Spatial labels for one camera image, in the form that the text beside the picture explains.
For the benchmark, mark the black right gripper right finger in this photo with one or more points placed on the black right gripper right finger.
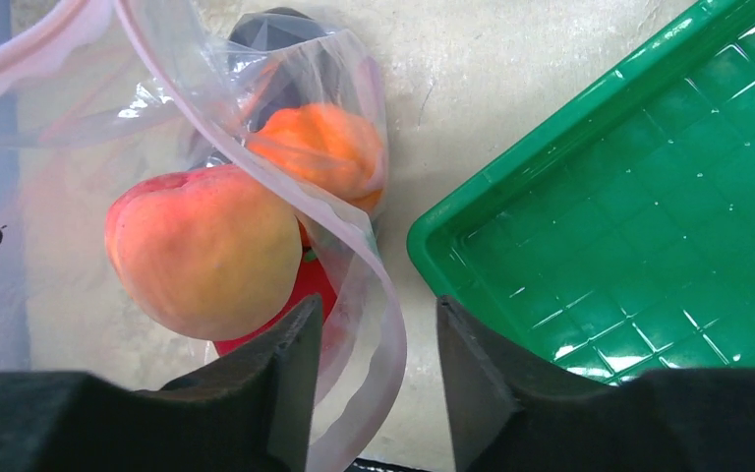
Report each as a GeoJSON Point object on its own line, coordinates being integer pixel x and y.
{"type": "Point", "coordinates": [511, 410]}

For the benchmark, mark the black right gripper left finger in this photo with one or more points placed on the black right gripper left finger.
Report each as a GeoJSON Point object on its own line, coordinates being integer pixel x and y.
{"type": "Point", "coordinates": [250, 410]}

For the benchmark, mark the red toy tomato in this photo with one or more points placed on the red toy tomato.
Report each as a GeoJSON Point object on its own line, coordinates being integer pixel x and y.
{"type": "Point", "coordinates": [311, 279]}

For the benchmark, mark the toy peach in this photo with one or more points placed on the toy peach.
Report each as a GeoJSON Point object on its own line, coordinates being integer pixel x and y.
{"type": "Point", "coordinates": [210, 253]}

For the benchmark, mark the clear zip top bag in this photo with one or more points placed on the clear zip top bag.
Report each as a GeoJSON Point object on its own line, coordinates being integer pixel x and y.
{"type": "Point", "coordinates": [99, 96]}

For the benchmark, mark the purple toy eggplant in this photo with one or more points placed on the purple toy eggplant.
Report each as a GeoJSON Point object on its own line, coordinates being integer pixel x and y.
{"type": "Point", "coordinates": [274, 29]}

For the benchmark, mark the green plastic tray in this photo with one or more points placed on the green plastic tray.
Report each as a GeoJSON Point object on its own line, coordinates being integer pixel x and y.
{"type": "Point", "coordinates": [619, 236]}

